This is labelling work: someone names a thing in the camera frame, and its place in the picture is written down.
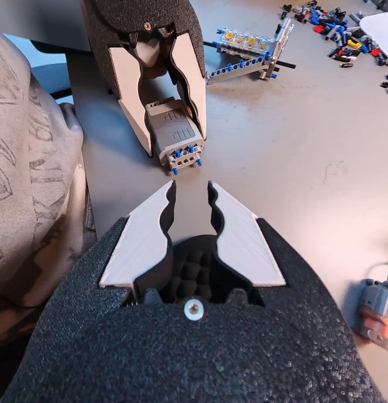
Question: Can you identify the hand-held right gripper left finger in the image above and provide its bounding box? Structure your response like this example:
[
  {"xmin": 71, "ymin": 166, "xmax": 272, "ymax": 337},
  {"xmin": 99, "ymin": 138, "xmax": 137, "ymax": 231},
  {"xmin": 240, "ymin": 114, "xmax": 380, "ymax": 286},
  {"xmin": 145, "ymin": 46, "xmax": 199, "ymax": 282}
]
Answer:
[{"xmin": 99, "ymin": 181, "xmax": 177, "ymax": 289}]

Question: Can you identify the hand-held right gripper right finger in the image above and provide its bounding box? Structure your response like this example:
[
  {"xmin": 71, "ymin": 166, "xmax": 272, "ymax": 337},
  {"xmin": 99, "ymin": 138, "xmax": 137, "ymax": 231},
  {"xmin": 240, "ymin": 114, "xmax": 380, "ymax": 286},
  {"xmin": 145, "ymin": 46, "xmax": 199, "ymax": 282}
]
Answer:
[{"xmin": 208, "ymin": 182, "xmax": 287, "ymax": 288}]

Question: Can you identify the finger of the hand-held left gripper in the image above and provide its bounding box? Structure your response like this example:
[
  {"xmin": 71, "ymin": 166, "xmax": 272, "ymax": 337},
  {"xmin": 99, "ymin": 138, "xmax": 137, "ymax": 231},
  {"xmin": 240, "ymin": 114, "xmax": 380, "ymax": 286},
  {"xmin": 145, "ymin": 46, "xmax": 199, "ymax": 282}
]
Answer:
[
  {"xmin": 170, "ymin": 33, "xmax": 208, "ymax": 141},
  {"xmin": 109, "ymin": 46, "xmax": 154, "ymax": 157}
]

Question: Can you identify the grey brick engine model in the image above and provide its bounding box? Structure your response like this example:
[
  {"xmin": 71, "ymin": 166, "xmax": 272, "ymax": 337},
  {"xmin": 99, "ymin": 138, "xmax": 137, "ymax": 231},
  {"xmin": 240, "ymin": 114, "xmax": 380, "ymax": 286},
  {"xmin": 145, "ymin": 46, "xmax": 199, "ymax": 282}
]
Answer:
[{"xmin": 204, "ymin": 18, "xmax": 297, "ymax": 85}]

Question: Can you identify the dark blue chair seat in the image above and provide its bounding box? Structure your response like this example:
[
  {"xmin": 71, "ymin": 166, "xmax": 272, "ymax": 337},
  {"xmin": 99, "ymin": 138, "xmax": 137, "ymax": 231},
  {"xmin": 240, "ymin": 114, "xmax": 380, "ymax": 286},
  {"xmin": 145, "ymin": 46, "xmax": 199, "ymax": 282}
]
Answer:
[{"xmin": 29, "ymin": 62, "xmax": 73, "ymax": 99}]

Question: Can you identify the grey printed sweatshirt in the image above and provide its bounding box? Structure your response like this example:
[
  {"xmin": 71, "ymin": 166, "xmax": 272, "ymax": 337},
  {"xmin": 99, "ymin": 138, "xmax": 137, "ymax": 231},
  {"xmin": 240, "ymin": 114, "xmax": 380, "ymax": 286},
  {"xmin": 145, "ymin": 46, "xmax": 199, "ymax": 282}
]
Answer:
[{"xmin": 0, "ymin": 32, "xmax": 98, "ymax": 348}]

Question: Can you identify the pile of colourful brick parts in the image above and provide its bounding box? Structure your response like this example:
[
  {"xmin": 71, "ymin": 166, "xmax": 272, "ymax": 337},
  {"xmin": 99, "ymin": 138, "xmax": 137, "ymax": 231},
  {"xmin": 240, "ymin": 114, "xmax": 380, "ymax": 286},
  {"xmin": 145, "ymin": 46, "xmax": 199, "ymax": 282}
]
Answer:
[{"xmin": 279, "ymin": 0, "xmax": 388, "ymax": 67}]

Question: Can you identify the white booklet stand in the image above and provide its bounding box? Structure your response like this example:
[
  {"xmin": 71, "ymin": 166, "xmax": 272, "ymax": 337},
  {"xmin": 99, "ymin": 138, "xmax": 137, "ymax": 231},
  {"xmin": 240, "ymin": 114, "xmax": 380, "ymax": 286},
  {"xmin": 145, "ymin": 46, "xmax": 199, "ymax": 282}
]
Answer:
[{"xmin": 360, "ymin": 12, "xmax": 388, "ymax": 63}]

